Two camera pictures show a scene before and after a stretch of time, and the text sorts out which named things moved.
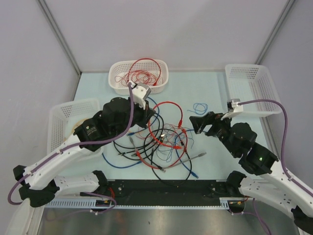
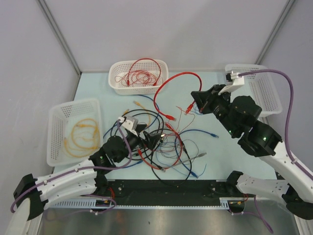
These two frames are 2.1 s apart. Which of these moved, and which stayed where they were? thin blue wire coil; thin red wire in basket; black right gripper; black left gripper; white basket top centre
Moved: black right gripper; black left gripper
Stayed: thin red wire in basket; white basket top centre; thin blue wire coil
